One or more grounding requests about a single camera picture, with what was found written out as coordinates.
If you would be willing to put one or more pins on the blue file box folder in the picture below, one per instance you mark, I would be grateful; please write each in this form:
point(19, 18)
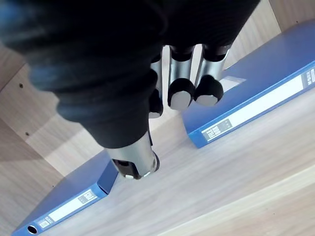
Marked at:
point(258, 86)

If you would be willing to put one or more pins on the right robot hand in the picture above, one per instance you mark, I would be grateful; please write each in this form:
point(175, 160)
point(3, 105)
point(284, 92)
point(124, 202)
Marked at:
point(98, 61)

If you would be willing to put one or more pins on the light wooden cabinet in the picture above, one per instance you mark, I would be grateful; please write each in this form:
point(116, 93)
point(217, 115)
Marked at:
point(221, 186)

